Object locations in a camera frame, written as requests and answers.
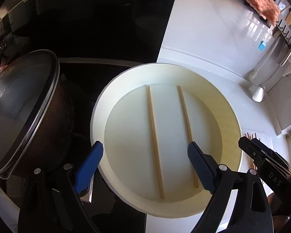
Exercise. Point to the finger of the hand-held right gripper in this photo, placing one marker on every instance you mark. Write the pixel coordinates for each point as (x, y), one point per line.
(276, 157)
(251, 150)

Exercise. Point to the white round basin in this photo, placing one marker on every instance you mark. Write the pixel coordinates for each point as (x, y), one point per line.
(135, 126)

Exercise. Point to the wall utensil rack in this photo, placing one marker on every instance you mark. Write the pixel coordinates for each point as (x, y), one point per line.
(287, 32)

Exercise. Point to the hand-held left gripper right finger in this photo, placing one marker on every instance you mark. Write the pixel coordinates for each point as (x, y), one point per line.
(203, 167)

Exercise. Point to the orange cloth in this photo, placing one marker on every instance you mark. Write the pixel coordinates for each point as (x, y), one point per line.
(259, 0)

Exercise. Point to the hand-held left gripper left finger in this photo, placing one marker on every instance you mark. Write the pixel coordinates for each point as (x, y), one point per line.
(89, 165)

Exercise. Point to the black glass stove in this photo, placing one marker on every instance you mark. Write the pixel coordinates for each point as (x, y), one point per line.
(126, 223)

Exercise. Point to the blue silicone brush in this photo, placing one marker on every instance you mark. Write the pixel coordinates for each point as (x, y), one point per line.
(262, 46)

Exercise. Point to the white bottle brush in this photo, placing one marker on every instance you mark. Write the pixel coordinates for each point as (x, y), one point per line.
(253, 75)

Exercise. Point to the metal spatula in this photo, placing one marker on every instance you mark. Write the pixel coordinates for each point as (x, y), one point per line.
(258, 93)

